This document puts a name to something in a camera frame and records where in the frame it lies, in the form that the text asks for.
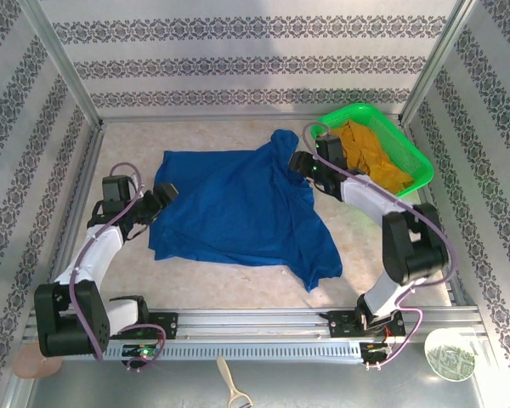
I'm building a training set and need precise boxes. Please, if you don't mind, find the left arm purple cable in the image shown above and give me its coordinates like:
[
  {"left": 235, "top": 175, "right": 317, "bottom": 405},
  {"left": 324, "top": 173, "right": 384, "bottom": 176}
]
[{"left": 67, "top": 162, "right": 167, "bottom": 373}]

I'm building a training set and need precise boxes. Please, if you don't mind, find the grey slotted cable duct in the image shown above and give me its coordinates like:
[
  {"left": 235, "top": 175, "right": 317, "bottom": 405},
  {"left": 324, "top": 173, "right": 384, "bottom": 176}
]
[{"left": 54, "top": 342, "right": 362, "bottom": 362}]

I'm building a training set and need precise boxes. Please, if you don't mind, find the blue t-shirt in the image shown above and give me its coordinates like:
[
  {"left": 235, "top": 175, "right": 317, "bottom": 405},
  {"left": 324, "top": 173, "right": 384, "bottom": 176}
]
[{"left": 147, "top": 128, "right": 344, "bottom": 293}]

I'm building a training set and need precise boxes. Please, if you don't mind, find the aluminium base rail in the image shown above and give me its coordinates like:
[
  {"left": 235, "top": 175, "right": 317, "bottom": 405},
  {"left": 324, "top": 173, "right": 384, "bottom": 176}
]
[{"left": 23, "top": 308, "right": 485, "bottom": 341}]

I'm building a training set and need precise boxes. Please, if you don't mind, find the small circuit board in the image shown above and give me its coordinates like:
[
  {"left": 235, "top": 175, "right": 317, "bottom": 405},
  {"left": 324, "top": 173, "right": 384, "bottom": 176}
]
[
  {"left": 122, "top": 343, "right": 159, "bottom": 360},
  {"left": 363, "top": 342, "right": 399, "bottom": 356}
]

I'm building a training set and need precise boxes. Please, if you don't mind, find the aluminium frame rail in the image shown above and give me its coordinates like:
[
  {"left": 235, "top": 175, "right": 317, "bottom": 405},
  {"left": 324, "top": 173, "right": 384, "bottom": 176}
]
[
  {"left": 97, "top": 112, "right": 405, "bottom": 125},
  {"left": 40, "top": 121, "right": 108, "bottom": 311}
]

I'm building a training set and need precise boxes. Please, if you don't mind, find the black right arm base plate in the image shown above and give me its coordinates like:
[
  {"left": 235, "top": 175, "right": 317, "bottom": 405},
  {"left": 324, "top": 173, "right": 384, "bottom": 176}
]
[{"left": 326, "top": 309, "right": 407, "bottom": 340}]

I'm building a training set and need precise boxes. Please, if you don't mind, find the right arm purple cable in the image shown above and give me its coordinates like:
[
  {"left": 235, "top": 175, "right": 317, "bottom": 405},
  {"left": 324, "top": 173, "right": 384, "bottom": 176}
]
[{"left": 302, "top": 122, "right": 459, "bottom": 370}]

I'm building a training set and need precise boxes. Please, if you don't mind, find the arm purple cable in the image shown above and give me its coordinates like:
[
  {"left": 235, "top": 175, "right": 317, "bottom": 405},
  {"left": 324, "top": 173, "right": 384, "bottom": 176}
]
[
  {"left": 302, "top": 122, "right": 459, "bottom": 370},
  {"left": 67, "top": 162, "right": 167, "bottom": 373}
]

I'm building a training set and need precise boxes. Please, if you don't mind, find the green patterned white bowl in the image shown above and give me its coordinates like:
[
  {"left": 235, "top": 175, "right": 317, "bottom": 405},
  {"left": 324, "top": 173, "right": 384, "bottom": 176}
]
[{"left": 423, "top": 329, "right": 477, "bottom": 380}]

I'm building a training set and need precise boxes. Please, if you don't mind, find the cream plastic peeler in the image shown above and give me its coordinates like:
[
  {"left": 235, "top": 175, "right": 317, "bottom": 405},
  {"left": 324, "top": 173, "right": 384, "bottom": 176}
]
[{"left": 216, "top": 355, "right": 254, "bottom": 408}]

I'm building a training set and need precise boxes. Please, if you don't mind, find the yellow cloth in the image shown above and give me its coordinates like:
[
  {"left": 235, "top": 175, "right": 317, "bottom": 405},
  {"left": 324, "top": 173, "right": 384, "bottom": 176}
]
[{"left": 329, "top": 120, "right": 416, "bottom": 195}]

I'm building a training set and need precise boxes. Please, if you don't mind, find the aluminium frame post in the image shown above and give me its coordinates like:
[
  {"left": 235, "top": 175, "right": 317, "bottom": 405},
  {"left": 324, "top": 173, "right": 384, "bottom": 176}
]
[
  {"left": 399, "top": 0, "right": 485, "bottom": 127},
  {"left": 19, "top": 0, "right": 107, "bottom": 128}
]

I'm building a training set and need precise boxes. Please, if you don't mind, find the green plastic mesh basket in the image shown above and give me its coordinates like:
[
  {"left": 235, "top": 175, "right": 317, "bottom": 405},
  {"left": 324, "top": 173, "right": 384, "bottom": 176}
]
[{"left": 312, "top": 103, "right": 434, "bottom": 199}]

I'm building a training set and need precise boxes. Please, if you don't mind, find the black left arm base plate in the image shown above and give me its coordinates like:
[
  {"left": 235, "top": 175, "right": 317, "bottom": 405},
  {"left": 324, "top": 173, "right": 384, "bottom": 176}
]
[{"left": 101, "top": 312, "right": 180, "bottom": 341}]

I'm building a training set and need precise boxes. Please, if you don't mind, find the pink translucent cup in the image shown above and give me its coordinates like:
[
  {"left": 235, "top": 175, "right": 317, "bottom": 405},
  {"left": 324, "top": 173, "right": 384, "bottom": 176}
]
[{"left": 13, "top": 344, "right": 65, "bottom": 379}]

